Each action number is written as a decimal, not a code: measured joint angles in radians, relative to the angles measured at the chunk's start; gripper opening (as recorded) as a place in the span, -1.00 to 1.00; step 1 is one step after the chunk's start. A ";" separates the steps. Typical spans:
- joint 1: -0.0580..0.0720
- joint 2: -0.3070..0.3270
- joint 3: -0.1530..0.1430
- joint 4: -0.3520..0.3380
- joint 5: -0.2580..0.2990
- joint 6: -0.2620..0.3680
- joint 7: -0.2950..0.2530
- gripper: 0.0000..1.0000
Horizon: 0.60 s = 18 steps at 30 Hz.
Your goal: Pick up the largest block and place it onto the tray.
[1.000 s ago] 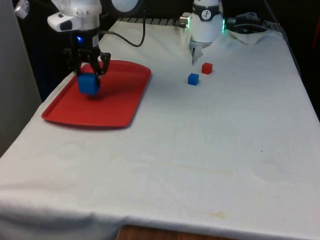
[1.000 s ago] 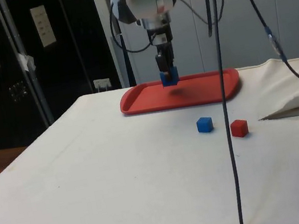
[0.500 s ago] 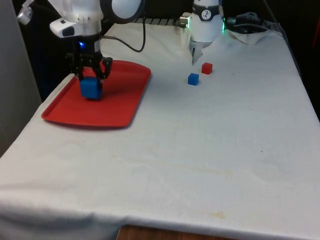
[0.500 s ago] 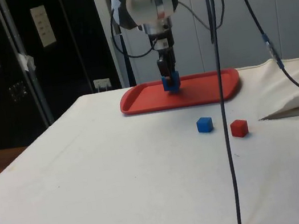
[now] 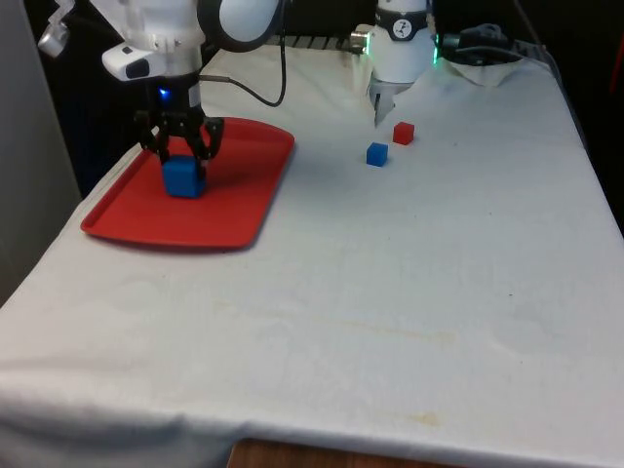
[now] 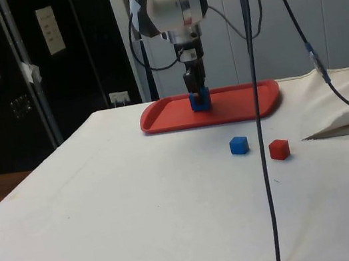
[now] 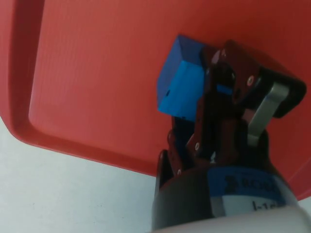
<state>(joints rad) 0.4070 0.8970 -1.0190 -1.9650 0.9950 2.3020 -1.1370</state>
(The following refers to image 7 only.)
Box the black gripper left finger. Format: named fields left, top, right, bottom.
left=156, top=116, right=203, bottom=191

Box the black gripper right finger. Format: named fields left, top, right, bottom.
left=186, top=39, right=307, bottom=168

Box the large blue block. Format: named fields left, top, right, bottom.
left=157, top=33, right=207, bottom=122

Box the red tray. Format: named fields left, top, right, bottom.
left=0, top=0, right=311, bottom=202

